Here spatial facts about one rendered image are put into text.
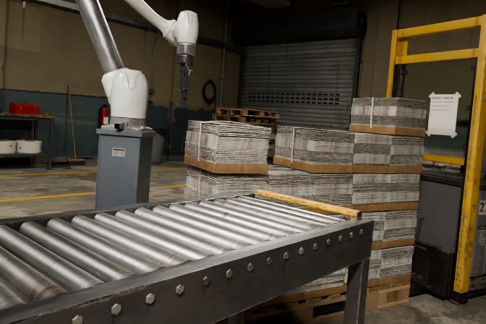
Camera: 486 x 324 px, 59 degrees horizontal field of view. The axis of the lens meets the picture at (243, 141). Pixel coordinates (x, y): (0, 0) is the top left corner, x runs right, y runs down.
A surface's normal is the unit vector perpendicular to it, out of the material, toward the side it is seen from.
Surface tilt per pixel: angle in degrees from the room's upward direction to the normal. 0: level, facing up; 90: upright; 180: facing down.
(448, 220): 90
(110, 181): 90
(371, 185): 89
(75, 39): 90
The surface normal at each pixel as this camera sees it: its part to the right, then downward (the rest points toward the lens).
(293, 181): 0.51, 0.08
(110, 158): -0.09, 0.04
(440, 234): -0.86, -0.04
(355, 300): -0.66, -0.01
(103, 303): 0.74, 0.09
